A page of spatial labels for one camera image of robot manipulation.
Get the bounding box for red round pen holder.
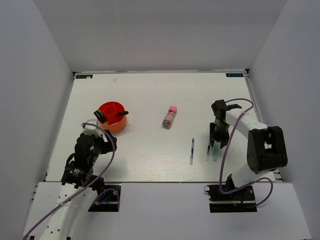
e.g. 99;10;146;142
98;101;127;133

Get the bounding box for blue table label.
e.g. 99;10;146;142
225;73;244;78
75;74;93;79

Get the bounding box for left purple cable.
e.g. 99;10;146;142
22;121;119;240

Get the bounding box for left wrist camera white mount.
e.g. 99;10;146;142
81;119;102;138

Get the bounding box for pink capped clear marker tube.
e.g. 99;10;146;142
162;106;178;129

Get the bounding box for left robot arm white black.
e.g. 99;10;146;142
40;130;118;240

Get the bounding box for blue gel pen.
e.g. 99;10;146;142
189;138;195;166

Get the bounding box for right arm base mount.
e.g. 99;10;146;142
203;184;257;213

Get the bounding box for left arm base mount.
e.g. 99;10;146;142
88;183;122;213

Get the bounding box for purple cable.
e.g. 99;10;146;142
22;121;119;240
218;98;274;207

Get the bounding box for left blue table label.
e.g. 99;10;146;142
75;74;93;79

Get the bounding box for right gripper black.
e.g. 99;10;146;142
209;121;231;149

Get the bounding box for right blue table label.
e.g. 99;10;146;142
225;73;244;78

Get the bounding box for green capped black highlighter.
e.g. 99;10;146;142
93;110;106;124

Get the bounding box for black handled scissors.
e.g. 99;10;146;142
116;111;129;117

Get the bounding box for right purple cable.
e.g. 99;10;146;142
218;98;274;207

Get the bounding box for green gel pen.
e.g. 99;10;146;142
205;148;211;162

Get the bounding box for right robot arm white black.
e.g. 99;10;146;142
209;99;288;200

